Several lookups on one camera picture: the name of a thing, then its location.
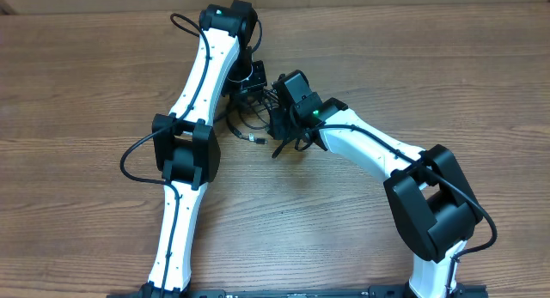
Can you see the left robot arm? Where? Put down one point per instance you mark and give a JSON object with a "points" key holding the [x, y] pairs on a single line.
{"points": [[185, 144]]}

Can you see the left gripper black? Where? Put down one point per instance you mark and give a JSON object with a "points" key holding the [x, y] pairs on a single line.
{"points": [[240, 93]]}

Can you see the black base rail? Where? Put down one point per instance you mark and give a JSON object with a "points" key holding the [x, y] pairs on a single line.
{"points": [[301, 293]]}

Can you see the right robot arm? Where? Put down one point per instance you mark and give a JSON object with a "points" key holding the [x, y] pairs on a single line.
{"points": [[434, 208]]}

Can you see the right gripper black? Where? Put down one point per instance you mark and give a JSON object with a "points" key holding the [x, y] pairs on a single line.
{"points": [[278, 131]]}

